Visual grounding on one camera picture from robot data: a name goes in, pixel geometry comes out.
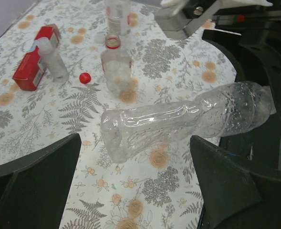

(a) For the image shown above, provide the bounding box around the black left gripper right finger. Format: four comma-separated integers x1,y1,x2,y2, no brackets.
190,135,281,229

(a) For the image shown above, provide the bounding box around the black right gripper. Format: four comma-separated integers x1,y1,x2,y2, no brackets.
202,7,281,119

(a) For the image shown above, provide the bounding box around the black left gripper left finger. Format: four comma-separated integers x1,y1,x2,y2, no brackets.
0,134,81,229

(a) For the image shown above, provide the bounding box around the clear bottle with white cap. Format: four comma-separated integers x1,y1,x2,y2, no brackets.
100,81,276,164

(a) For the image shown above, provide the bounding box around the red bottle cap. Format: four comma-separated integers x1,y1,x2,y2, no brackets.
79,73,92,84

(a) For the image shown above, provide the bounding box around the clear bottle with red cap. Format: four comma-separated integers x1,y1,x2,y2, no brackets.
100,33,133,97

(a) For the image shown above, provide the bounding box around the small white bottle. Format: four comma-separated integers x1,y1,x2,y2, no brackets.
37,37,69,83

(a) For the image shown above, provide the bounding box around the red rectangular box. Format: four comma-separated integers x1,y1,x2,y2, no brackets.
12,24,60,91

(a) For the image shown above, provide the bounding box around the floral patterned table mat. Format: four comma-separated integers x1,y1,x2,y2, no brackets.
0,0,235,229

